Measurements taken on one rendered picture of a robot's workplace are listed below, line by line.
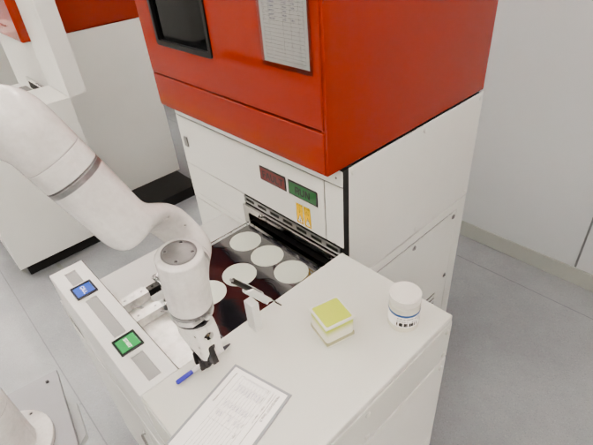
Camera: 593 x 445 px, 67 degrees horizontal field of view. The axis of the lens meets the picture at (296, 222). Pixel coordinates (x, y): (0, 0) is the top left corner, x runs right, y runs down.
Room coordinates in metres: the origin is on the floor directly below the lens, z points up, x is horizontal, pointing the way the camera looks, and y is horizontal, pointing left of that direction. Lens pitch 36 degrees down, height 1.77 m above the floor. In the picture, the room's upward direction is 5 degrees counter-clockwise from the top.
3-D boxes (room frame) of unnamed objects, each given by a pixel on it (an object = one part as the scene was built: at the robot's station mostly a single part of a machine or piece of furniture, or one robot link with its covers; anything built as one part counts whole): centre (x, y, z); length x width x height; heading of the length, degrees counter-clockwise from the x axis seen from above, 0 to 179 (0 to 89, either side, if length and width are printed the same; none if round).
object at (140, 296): (0.93, 0.47, 0.89); 0.08 x 0.03 x 0.03; 130
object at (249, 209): (1.14, 0.03, 0.89); 0.44 x 0.02 x 0.10; 40
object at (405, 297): (0.70, -0.22, 1.01); 0.07 x 0.07 x 0.10
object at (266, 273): (0.99, 0.18, 0.90); 0.34 x 0.34 x 0.01; 40
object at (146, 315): (0.87, 0.42, 0.89); 0.08 x 0.03 x 0.03; 130
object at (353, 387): (0.64, 0.00, 0.89); 0.62 x 0.35 x 0.14; 130
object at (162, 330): (0.81, 0.37, 0.87); 0.36 x 0.08 x 0.03; 40
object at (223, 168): (1.29, 0.13, 1.02); 0.82 x 0.03 x 0.40; 40
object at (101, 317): (0.81, 0.50, 0.89); 0.55 x 0.09 x 0.14; 40
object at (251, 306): (0.74, 0.11, 1.03); 0.06 x 0.04 x 0.13; 130
